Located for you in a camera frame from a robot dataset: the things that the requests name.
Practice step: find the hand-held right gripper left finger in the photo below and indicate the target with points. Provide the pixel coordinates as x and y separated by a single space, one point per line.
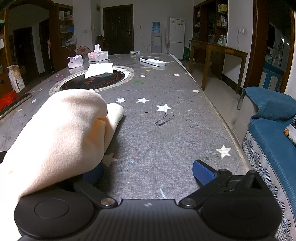
93 173

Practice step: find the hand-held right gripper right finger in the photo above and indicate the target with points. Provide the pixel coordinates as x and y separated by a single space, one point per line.
203 172

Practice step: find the cream fleece sweater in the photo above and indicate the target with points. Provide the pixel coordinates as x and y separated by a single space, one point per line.
57 129

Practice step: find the blue sofa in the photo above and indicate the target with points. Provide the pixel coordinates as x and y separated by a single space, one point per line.
266 139

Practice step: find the round black induction cooktop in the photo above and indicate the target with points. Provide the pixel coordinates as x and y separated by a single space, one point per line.
108 81

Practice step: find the butterfly print cushion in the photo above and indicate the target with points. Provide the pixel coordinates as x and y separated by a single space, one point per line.
291 134

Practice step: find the white crumpled cloth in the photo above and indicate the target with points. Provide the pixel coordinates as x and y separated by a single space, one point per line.
99 69

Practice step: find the red plastic stool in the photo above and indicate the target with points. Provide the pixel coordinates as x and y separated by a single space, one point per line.
7 99

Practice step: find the blue cabinet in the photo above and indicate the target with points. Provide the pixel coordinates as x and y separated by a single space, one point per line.
270 78

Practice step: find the pink tissue box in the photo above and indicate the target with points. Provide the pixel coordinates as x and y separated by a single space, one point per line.
98 56

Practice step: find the white remote control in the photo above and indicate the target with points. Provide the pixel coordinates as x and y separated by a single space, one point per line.
152 61

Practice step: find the printed paper bag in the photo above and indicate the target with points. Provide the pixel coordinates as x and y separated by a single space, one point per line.
16 78

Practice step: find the floor fan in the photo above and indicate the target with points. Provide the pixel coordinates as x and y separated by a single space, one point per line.
83 51

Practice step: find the wooden side table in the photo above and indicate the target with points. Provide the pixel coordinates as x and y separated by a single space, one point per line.
229 49

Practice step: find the small blue packet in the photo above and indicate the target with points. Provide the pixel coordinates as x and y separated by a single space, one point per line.
134 52

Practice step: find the glass jar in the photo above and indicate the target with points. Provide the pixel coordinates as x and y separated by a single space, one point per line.
222 39

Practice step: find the white water dispenser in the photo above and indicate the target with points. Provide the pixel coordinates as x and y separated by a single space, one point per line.
156 44

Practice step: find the white refrigerator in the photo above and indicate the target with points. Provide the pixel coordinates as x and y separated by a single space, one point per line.
177 37

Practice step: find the pink hanging towel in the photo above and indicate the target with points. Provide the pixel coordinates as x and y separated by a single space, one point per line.
167 37

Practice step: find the dark wooden door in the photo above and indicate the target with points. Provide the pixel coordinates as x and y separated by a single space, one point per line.
118 27

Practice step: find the wooden shelf cabinet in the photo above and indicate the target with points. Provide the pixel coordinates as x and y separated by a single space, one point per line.
203 14
55 27

